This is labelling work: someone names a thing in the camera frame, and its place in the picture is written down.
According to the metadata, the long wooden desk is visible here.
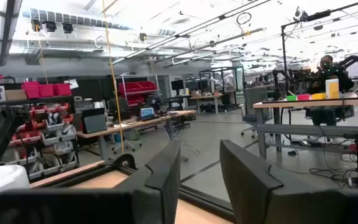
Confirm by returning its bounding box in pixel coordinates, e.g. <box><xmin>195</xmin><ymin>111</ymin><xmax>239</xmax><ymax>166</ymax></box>
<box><xmin>75</xmin><ymin>109</ymin><xmax>198</xmax><ymax>162</ymax></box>

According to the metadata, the grey office chair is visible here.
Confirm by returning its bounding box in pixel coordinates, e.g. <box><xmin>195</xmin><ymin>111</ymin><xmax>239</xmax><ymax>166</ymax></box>
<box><xmin>110</xmin><ymin>126</ymin><xmax>143</xmax><ymax>156</ymax></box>
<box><xmin>240</xmin><ymin>86</ymin><xmax>269</xmax><ymax>140</ymax></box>

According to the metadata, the black shelf rack with bins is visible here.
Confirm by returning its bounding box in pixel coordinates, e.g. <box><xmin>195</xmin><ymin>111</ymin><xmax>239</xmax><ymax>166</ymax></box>
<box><xmin>0</xmin><ymin>73</ymin><xmax>81</xmax><ymax>182</ymax></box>

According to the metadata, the black workstation frame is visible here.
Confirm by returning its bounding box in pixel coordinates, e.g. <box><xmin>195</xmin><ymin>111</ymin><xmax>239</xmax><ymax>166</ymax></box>
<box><xmin>280</xmin><ymin>0</ymin><xmax>358</xmax><ymax>98</ymax></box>

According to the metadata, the black hanging cable loop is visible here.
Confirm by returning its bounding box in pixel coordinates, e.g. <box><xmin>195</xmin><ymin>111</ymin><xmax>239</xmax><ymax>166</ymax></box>
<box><xmin>236</xmin><ymin>11</ymin><xmax>252</xmax><ymax>26</ymax></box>

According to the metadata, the wooden workstation table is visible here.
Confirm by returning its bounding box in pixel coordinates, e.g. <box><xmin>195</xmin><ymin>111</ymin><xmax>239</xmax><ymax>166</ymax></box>
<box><xmin>252</xmin><ymin>94</ymin><xmax>358</xmax><ymax>160</ymax></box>

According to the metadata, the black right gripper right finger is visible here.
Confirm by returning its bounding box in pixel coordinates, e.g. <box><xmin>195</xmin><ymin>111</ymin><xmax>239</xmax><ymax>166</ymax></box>
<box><xmin>219</xmin><ymin>139</ymin><xmax>358</xmax><ymax>224</ymax></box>

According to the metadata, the black framed glass enclosure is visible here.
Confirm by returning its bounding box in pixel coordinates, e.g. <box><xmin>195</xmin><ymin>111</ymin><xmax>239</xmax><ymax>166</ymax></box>
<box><xmin>198</xmin><ymin>65</ymin><xmax>246</xmax><ymax>95</ymax></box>

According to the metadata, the open laptop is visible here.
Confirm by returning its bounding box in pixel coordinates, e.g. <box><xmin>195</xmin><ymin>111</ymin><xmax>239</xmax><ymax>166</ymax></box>
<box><xmin>139</xmin><ymin>106</ymin><xmax>156</xmax><ymax>121</ymax></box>

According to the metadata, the brown cardboard box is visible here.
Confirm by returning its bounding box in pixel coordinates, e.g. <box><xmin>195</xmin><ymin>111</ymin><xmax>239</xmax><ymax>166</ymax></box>
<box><xmin>4</xmin><ymin>89</ymin><xmax>28</xmax><ymax>101</ymax></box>

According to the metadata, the rack of red bins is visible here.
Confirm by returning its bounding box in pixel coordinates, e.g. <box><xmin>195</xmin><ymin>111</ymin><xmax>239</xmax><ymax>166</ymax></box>
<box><xmin>118</xmin><ymin>73</ymin><xmax>160</xmax><ymax>107</ymax></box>

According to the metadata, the yellow white box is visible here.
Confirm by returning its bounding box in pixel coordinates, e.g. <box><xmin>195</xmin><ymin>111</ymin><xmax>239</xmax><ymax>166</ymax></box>
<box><xmin>324</xmin><ymin>78</ymin><xmax>341</xmax><ymax>100</ymax></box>

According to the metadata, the red storage bin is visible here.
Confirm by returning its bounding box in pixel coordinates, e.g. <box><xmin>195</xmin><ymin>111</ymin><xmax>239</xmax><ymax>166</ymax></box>
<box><xmin>38</xmin><ymin>83</ymin><xmax>55</xmax><ymax>98</ymax></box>
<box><xmin>21</xmin><ymin>81</ymin><xmax>40</xmax><ymax>100</ymax></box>
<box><xmin>53</xmin><ymin>83</ymin><xmax>73</xmax><ymax>97</ymax></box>

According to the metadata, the black overhead camera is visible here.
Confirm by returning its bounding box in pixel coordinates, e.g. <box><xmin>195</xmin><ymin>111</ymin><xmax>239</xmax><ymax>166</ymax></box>
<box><xmin>293</xmin><ymin>6</ymin><xmax>332</xmax><ymax>23</ymax></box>

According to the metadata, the black desk monitor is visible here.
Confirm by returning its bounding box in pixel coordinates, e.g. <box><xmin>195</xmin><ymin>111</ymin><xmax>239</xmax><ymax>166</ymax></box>
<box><xmin>80</xmin><ymin>107</ymin><xmax>108</xmax><ymax>135</ymax></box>

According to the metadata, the small black monitor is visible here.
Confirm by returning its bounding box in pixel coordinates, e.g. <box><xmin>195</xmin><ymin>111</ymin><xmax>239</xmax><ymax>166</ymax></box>
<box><xmin>170</xmin><ymin>79</ymin><xmax>185</xmax><ymax>92</ymax></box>

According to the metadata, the thin yellow cable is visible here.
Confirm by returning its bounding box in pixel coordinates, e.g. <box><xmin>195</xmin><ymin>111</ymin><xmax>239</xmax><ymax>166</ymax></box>
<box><xmin>35</xmin><ymin>26</ymin><xmax>49</xmax><ymax>85</ymax></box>

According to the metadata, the white disinfecting wipes canister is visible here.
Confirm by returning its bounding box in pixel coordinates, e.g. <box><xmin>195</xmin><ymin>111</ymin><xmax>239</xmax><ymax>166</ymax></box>
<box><xmin>0</xmin><ymin>164</ymin><xmax>31</xmax><ymax>206</ymax></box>

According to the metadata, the yellow hanging cable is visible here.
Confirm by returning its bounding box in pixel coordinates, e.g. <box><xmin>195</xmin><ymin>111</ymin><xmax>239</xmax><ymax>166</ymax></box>
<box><xmin>101</xmin><ymin>0</ymin><xmax>126</xmax><ymax>156</ymax></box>

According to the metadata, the black floor cable tangle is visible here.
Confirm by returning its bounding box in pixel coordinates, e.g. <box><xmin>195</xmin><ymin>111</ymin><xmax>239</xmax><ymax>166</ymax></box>
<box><xmin>308</xmin><ymin>124</ymin><xmax>358</xmax><ymax>189</ymax></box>

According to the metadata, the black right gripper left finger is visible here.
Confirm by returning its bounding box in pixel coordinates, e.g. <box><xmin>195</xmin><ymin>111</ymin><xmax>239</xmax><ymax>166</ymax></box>
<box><xmin>0</xmin><ymin>139</ymin><xmax>182</xmax><ymax>224</ymax></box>

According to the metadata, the small wooden table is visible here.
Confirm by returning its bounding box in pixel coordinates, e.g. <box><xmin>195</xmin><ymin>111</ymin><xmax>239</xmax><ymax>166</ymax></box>
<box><xmin>189</xmin><ymin>92</ymin><xmax>224</xmax><ymax>115</ymax></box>

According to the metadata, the person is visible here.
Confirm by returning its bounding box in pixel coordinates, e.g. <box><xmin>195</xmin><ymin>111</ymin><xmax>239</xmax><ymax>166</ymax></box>
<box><xmin>305</xmin><ymin>55</ymin><xmax>356</xmax><ymax>127</ymax></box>

